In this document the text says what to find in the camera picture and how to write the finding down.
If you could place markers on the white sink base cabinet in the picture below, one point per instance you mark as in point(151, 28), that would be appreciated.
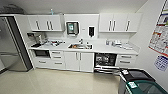
point(79, 61)

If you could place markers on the bottle on cabinet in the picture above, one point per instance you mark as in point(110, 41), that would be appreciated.
point(51, 11)

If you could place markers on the stainless steel refrigerator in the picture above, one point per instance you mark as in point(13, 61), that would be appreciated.
point(13, 43)

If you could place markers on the white drawer unit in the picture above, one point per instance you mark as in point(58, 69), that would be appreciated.
point(57, 60)
point(126, 60)

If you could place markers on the blue dish soap bottle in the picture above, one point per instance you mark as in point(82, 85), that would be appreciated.
point(107, 42)

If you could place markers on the steel paper towel dispenser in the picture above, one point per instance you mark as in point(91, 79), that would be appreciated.
point(72, 28)

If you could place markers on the black soap dispenser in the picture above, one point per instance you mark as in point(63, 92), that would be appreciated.
point(91, 31)

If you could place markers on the stainless steel dishwasher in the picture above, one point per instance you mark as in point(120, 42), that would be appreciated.
point(105, 62)

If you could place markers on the chrome sink faucet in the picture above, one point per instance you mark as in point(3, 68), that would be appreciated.
point(81, 41)

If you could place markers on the dish drying rack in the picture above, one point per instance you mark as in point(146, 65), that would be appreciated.
point(56, 42)

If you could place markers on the black waste bin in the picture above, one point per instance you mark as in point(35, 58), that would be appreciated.
point(135, 75)

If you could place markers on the white wall cabinet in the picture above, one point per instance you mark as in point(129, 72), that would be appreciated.
point(120, 22)
point(45, 22)

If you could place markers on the large colourful wall poster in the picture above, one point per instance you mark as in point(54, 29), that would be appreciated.
point(160, 33)

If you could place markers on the steel kitchen sink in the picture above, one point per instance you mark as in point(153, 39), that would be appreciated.
point(80, 46)

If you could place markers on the stack of white plates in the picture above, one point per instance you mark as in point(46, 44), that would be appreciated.
point(117, 42)

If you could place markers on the small blue wall sheet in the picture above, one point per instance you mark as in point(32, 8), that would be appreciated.
point(161, 62)

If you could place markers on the white drawer under microwave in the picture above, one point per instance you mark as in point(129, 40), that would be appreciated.
point(42, 62)

